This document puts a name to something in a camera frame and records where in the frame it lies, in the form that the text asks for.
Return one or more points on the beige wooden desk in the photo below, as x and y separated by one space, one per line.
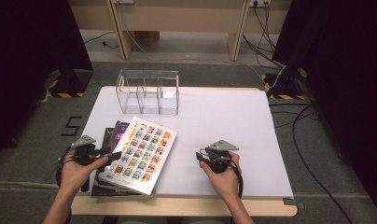
177 15

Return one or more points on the clear acrylic magazine rack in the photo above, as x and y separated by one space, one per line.
146 93

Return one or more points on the stand base with hazard tape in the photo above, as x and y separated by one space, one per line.
286 88
74 82

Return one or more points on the white wall socket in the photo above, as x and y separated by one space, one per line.
123 1
261 2

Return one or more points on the brown cardboard box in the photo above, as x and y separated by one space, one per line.
147 38

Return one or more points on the grey tape piece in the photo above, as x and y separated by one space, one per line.
298 205

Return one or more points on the person's right hand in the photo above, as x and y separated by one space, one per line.
227 183

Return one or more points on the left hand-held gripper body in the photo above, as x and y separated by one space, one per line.
84 152

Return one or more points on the wooden table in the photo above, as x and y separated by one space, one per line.
177 207

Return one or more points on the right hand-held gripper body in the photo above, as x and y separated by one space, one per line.
217 161

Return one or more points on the dark brown magazine red lettering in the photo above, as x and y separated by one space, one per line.
98 188

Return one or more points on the white magazine with colourful pictures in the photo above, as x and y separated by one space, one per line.
143 155

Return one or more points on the person's left hand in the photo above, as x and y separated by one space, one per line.
73 175

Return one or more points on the white table cover sheet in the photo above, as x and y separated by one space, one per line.
224 118

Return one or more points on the black curtain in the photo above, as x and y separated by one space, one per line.
28 62
348 77

